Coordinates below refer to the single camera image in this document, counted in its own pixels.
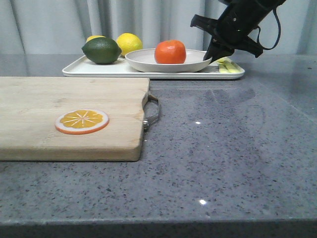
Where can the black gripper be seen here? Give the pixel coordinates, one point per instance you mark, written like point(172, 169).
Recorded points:
point(231, 30)

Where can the orange tangerine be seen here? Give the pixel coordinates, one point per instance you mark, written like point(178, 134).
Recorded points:
point(170, 52)

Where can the white bear print tray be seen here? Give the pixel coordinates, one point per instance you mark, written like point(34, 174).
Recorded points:
point(142, 63)

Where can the yellow plastic spoon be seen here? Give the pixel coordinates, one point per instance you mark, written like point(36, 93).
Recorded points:
point(222, 68)

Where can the yellow plastic fork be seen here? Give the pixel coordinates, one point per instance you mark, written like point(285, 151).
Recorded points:
point(231, 66)

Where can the yellow lemon right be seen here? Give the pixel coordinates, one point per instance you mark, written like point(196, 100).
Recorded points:
point(129, 42)

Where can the yellow lemon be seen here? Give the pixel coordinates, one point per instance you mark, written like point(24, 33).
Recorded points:
point(94, 37)
point(129, 42)

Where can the green lime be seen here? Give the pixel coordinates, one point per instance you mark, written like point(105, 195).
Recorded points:
point(102, 50)

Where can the yellow lemon left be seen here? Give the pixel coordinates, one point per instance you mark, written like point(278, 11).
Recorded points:
point(94, 37)

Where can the orange slice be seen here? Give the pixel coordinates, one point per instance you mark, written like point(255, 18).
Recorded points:
point(82, 121)

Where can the grey curtain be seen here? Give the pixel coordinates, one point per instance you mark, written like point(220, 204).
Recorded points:
point(62, 26)

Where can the wooden cutting board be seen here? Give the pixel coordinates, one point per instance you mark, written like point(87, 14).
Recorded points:
point(29, 107)

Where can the metal cutting board handle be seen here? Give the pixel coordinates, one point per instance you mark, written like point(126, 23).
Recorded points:
point(152, 112)

